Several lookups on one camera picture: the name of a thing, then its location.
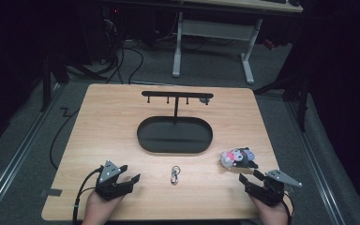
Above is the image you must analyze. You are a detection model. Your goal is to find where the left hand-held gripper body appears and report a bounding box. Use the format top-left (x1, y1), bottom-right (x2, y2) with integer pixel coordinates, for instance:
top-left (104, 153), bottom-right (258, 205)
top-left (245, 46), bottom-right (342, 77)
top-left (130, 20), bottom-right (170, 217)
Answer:
top-left (95, 159), bottom-right (136, 202)

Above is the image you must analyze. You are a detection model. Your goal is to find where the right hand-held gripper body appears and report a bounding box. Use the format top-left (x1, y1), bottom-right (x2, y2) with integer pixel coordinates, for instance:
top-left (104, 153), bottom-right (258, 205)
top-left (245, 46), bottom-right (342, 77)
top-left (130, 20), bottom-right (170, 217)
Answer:
top-left (244, 169), bottom-right (304, 207)

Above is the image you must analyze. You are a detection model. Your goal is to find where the plush toy keychain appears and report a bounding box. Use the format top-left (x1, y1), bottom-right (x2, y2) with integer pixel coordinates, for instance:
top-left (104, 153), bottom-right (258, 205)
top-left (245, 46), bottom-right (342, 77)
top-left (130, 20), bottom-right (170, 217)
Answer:
top-left (219, 146), bottom-right (260, 171)

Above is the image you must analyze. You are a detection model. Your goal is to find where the silver carabiner key ring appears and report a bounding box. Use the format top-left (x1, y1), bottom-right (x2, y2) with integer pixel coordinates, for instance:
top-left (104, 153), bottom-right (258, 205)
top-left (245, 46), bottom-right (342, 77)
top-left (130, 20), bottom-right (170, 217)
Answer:
top-left (170, 165), bottom-right (182, 186)

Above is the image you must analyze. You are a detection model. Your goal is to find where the black key rack with tray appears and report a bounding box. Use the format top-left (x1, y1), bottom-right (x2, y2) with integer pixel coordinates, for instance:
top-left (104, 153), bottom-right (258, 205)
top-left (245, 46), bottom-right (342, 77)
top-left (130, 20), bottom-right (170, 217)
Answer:
top-left (136, 90), bottom-right (215, 155)

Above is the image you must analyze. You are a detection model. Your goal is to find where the person's right hand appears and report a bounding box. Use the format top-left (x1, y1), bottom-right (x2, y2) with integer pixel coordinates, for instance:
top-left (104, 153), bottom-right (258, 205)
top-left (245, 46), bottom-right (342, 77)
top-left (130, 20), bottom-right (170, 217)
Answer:
top-left (250, 194), bottom-right (291, 225)

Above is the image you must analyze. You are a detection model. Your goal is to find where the person's left hand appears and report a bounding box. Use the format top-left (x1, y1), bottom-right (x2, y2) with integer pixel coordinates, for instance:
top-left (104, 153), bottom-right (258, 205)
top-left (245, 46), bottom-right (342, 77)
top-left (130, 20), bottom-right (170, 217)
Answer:
top-left (81, 189), bottom-right (126, 225)

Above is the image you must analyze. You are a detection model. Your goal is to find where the black tape strip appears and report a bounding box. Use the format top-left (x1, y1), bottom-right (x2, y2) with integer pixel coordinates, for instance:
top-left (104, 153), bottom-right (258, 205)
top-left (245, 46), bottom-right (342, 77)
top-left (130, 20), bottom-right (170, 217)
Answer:
top-left (39, 187), bottom-right (64, 198)

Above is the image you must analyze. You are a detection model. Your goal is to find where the black metal stand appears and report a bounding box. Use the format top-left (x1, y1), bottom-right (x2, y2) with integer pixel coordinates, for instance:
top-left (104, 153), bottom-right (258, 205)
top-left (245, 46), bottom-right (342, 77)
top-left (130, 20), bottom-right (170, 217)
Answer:
top-left (252, 70), bottom-right (311, 133)
top-left (39, 55), bottom-right (108, 113)

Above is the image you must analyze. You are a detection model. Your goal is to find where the white-legged desk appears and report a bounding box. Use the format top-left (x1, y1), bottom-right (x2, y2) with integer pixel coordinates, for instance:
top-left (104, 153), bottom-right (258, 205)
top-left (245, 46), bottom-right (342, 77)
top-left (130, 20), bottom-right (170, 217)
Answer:
top-left (171, 0), bottom-right (304, 85)

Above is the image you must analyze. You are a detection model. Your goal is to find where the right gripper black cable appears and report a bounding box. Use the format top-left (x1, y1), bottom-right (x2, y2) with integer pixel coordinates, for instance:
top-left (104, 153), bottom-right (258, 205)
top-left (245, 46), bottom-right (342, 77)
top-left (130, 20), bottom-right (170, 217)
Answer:
top-left (280, 190), bottom-right (295, 225)

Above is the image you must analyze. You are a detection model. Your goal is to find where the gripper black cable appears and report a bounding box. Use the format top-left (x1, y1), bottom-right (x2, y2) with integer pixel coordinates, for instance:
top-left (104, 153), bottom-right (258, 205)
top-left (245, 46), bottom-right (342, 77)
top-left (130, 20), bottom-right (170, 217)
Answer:
top-left (71, 166), bottom-right (105, 225)
top-left (280, 190), bottom-right (295, 225)

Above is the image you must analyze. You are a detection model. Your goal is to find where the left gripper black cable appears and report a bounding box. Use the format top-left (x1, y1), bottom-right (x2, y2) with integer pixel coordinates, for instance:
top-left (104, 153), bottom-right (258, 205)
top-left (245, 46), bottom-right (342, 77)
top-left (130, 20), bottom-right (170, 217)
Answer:
top-left (71, 166), bottom-right (105, 225)

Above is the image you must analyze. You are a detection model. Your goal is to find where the metal floor rail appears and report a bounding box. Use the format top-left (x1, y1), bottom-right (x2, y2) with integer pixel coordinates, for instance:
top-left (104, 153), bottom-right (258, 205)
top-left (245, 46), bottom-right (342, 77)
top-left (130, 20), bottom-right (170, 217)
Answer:
top-left (284, 100), bottom-right (347, 225)
top-left (0, 83), bottom-right (64, 217)

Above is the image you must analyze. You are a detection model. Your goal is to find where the black floor cable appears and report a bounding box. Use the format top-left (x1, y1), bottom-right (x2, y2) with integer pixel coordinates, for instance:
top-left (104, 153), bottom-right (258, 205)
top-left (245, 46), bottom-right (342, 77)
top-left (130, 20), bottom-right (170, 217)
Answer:
top-left (49, 107), bottom-right (83, 172)

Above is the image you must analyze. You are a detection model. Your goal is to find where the bundle of black cables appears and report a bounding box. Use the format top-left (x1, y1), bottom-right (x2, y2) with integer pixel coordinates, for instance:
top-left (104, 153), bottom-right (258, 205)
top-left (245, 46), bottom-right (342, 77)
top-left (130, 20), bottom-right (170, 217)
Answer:
top-left (97, 10), bottom-right (145, 85)

